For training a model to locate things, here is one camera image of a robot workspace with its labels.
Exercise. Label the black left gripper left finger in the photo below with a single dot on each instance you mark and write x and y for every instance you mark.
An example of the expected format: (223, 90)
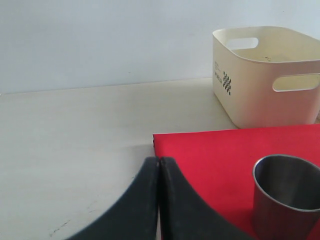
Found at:
(134, 216)

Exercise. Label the cream plastic bin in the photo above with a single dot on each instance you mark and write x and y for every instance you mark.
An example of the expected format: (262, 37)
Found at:
(266, 76)

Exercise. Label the stainless steel cup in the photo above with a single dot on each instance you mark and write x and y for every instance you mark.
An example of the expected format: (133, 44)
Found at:
(286, 200)

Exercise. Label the red table cloth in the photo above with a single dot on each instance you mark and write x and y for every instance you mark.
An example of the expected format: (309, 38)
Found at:
(218, 164)

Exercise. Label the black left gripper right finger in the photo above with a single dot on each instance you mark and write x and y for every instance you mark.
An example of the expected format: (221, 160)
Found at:
(184, 215)

